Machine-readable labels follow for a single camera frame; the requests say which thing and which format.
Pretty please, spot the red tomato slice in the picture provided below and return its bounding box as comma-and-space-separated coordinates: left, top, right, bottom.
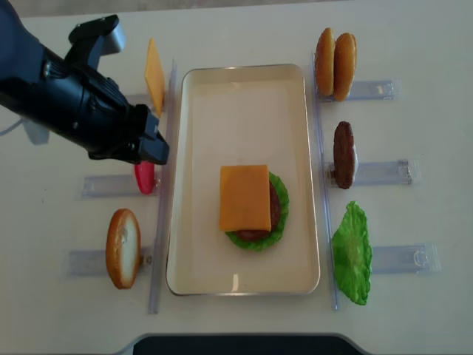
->
134, 161, 155, 195

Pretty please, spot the upright green lettuce leaf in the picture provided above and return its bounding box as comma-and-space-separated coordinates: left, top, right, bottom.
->
332, 201, 372, 305

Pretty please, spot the clear tomato holder rail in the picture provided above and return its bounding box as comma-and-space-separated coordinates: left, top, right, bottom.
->
78, 175, 144, 199

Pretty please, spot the clear long rail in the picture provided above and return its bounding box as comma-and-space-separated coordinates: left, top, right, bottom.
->
311, 50, 339, 311
148, 59, 178, 314

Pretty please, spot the brown bun half left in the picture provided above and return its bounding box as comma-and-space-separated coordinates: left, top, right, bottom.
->
314, 27, 336, 96

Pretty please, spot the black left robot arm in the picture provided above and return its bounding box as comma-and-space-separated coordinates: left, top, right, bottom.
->
1, 1, 169, 165

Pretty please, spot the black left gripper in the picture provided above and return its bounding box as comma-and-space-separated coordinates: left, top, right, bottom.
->
72, 72, 169, 165

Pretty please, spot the lettuce leaf on tray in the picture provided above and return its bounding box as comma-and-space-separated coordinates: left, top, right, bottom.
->
225, 172, 290, 251

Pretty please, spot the clear patty holder rail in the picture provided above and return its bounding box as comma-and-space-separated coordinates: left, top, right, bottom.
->
324, 159, 421, 186

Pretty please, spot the orange cheese slice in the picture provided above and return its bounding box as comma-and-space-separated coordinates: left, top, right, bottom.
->
220, 165, 271, 232
144, 38, 166, 117

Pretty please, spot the clear bun holder rail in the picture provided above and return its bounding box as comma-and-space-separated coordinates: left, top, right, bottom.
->
316, 79, 402, 102

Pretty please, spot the brown bun half right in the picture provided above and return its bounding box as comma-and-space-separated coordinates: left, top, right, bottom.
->
333, 33, 357, 101

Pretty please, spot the brown meat patty on tray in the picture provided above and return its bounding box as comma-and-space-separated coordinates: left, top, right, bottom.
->
234, 183, 281, 241

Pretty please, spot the black base at bottom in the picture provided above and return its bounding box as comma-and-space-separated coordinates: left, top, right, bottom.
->
133, 335, 361, 355

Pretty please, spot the clear bread holder rail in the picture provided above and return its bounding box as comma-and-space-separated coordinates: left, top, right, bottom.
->
66, 247, 153, 277

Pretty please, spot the clear lettuce holder rail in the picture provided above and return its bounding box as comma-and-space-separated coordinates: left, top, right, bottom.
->
372, 243, 441, 274

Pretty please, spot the brown bun half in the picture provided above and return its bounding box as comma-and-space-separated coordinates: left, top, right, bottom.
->
333, 33, 357, 101
314, 27, 336, 96

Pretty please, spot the clear long rail right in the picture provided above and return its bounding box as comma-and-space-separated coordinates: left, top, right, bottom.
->
311, 50, 339, 311

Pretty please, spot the clear long rail left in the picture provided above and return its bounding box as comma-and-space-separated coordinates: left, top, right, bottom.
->
148, 59, 178, 314

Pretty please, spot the cream rectangular tray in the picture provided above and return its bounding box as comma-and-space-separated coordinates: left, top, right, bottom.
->
166, 64, 320, 296

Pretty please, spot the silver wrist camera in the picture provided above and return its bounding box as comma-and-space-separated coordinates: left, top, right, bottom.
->
65, 15, 126, 70

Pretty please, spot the upright brown meat patty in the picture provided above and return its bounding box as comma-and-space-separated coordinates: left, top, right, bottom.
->
333, 121, 356, 189

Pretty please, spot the sliced bread with white face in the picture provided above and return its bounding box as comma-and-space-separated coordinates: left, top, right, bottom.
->
106, 209, 140, 289

